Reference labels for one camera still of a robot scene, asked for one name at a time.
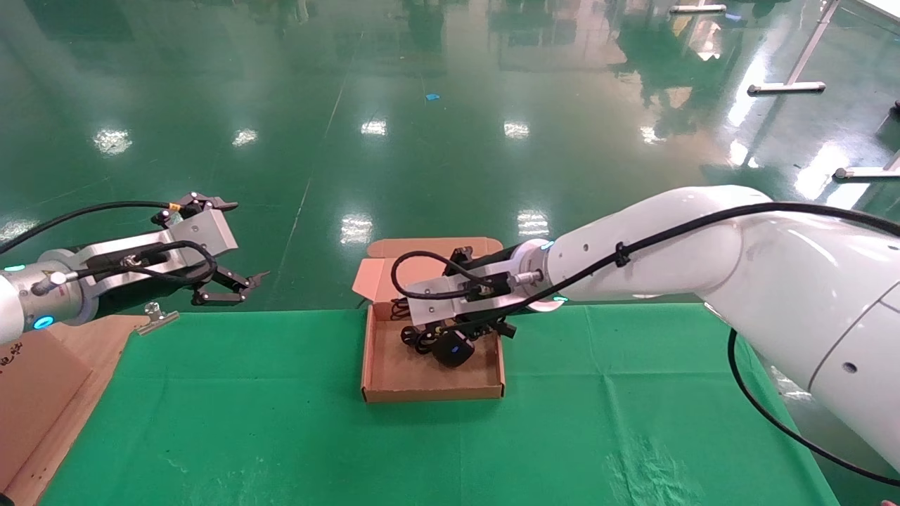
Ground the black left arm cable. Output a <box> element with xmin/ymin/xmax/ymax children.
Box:
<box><xmin>0</xmin><ymin>201</ymin><xmax>220</xmax><ymax>287</ymax></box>

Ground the black wired mouse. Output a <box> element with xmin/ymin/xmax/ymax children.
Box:
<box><xmin>431</xmin><ymin>332</ymin><xmax>476</xmax><ymax>368</ymax></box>

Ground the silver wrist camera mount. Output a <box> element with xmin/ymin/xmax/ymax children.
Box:
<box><xmin>70</xmin><ymin>209</ymin><xmax>240</xmax><ymax>282</ymax></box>
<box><xmin>408</xmin><ymin>271</ymin><xmax>525</xmax><ymax>328</ymax></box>

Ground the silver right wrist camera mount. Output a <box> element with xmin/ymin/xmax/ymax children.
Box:
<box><xmin>408</xmin><ymin>271</ymin><xmax>525</xmax><ymax>328</ymax></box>

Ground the green table cloth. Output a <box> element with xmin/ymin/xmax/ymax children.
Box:
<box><xmin>39</xmin><ymin>304</ymin><xmax>841</xmax><ymax>506</ymax></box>

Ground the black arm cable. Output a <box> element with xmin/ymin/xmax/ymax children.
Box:
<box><xmin>390</xmin><ymin>202</ymin><xmax>900</xmax><ymax>487</ymax></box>
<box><xmin>0</xmin><ymin>201</ymin><xmax>220</xmax><ymax>287</ymax></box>

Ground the open brown cardboard box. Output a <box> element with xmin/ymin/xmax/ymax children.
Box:
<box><xmin>352</xmin><ymin>237</ymin><xmax>507</xmax><ymax>403</ymax></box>

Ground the silver binder clip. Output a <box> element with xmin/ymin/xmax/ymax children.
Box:
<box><xmin>136</xmin><ymin>302</ymin><xmax>180</xmax><ymax>337</ymax></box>

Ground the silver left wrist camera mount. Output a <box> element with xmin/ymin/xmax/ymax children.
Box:
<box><xmin>70</xmin><ymin>209</ymin><xmax>240</xmax><ymax>282</ymax></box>

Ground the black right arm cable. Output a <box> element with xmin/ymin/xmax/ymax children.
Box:
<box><xmin>390</xmin><ymin>202</ymin><xmax>900</xmax><ymax>487</ymax></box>

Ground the brown printed carton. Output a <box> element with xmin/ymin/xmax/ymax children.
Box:
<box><xmin>0</xmin><ymin>327</ymin><xmax>94</xmax><ymax>493</ymax></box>

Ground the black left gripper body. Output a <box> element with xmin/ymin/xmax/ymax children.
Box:
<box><xmin>91</xmin><ymin>271</ymin><xmax>212</xmax><ymax>315</ymax></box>

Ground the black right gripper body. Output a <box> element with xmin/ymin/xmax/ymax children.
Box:
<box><xmin>444</xmin><ymin>246</ymin><xmax>525</xmax><ymax>337</ymax></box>

